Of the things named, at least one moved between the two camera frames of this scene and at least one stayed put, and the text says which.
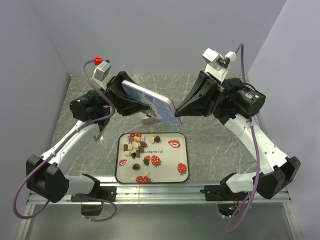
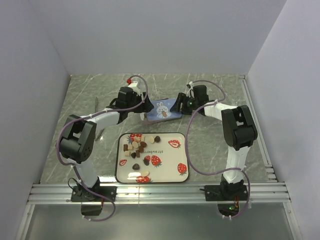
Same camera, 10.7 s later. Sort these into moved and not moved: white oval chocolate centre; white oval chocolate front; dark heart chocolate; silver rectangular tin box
Moved: silver rectangular tin box
Not moved: white oval chocolate centre; dark heart chocolate; white oval chocolate front
